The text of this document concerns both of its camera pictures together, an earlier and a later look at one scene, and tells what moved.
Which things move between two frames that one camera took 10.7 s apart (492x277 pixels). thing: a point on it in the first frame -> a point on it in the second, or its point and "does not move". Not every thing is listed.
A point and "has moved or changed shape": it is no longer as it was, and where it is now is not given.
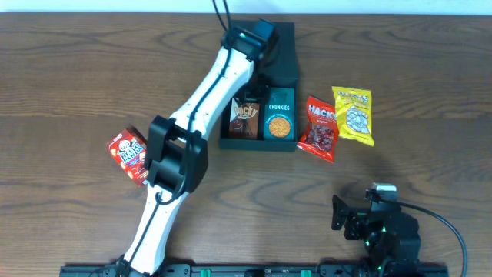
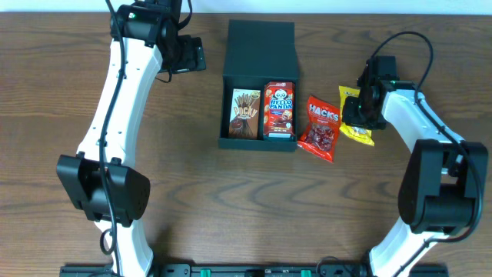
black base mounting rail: [261, 271] does not move
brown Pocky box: [244, 120] does not move
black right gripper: [340, 215] -> [348, 117]
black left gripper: [263, 92] -> [193, 58]
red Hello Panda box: [129, 149] has moved or changed shape
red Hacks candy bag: [320, 134] does not move
